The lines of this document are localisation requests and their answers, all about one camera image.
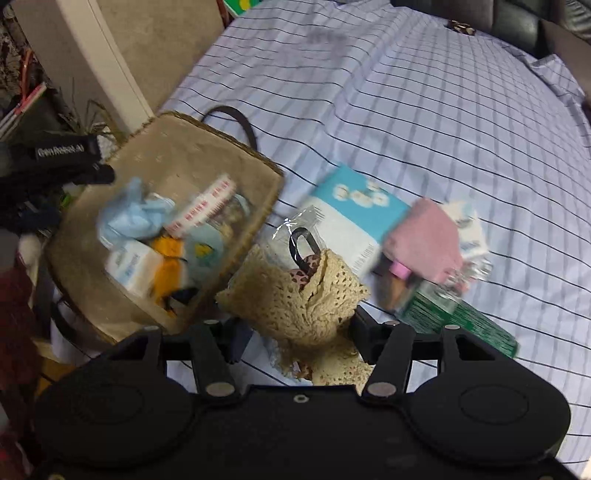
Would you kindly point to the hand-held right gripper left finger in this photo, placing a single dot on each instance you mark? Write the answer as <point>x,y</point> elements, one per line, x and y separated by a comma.
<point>240,339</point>

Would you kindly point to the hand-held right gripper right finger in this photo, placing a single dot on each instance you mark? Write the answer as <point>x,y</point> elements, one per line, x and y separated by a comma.
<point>365,334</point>

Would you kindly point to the brown tape roll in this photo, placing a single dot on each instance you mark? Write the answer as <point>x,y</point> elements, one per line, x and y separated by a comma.
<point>397,293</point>

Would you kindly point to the beige crochet cloth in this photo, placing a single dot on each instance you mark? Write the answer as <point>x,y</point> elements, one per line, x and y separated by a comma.
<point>286,304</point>

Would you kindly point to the bundle of blue face masks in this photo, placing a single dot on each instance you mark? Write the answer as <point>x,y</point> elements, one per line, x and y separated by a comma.
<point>124,217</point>

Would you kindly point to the light teal fabric pouch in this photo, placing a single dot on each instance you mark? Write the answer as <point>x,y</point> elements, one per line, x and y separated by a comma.
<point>205,254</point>

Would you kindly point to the pink cloth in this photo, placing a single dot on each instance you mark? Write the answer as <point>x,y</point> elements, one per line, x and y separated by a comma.
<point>425,240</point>

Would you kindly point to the yellow soft toy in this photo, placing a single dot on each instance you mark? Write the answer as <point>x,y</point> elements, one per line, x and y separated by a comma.
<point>168,249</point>

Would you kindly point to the blue face mask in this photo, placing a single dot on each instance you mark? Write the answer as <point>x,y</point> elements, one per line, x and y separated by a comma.
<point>159,210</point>

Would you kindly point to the clear plastic wrapper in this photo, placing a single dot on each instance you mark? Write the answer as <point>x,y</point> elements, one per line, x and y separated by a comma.
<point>473,272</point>

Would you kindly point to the wicker basket with floral lining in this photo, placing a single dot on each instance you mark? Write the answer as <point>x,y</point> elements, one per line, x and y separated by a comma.
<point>184,152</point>

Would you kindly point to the white mask packet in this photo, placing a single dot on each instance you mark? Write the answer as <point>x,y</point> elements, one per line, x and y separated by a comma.
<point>134,265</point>

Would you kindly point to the white tape roll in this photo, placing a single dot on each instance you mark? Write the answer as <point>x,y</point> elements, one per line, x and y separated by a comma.
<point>203,203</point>

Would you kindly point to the small white tissue packet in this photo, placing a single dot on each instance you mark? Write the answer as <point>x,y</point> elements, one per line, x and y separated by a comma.
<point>471,230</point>

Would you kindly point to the potted plant in white pot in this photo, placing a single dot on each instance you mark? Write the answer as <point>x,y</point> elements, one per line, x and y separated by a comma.
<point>85,115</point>

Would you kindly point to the stack of papers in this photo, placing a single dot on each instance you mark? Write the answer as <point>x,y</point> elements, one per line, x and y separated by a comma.
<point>23,108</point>

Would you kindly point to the green drink can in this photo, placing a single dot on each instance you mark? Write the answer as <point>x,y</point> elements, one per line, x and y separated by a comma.
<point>443,314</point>

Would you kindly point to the white and blue towel pack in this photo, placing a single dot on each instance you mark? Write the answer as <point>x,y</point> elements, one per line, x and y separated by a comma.
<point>351,221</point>

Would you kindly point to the colourful cartoon painting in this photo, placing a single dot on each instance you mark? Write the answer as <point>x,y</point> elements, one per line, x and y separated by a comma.
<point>240,5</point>

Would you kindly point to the leopard print hair clip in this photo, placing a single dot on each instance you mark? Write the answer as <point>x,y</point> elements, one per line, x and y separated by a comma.
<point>459,26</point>

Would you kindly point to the black leather sofa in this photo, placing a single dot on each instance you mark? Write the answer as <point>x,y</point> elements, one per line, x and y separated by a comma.
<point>517,18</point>

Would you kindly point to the grey pillow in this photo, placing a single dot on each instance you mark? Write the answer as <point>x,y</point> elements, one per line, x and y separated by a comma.
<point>568,39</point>

